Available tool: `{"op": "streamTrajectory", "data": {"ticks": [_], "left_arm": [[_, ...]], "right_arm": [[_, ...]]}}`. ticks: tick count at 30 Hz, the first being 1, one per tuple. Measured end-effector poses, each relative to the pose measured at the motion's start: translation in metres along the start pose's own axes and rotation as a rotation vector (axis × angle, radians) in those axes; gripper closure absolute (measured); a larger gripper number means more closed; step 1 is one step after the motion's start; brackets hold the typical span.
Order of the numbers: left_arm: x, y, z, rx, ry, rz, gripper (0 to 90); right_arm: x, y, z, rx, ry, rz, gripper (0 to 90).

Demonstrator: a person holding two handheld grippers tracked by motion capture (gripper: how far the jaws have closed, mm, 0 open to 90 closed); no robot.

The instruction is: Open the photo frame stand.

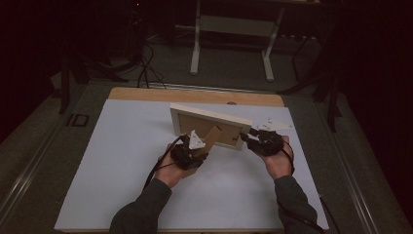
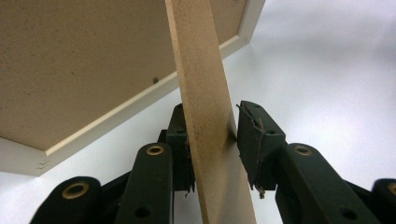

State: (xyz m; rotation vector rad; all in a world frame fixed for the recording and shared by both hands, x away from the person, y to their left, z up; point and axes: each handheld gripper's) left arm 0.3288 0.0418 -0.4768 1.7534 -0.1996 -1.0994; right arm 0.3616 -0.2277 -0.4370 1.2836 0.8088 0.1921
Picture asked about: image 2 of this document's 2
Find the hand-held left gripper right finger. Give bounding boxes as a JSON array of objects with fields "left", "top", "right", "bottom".
[{"left": 236, "top": 100, "right": 288, "bottom": 200}]

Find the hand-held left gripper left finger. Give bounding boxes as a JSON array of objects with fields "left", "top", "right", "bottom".
[{"left": 165, "top": 103, "right": 196, "bottom": 198}]

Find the wooden picture frame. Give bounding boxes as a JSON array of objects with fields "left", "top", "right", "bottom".
[{"left": 0, "top": 0, "right": 266, "bottom": 224}]

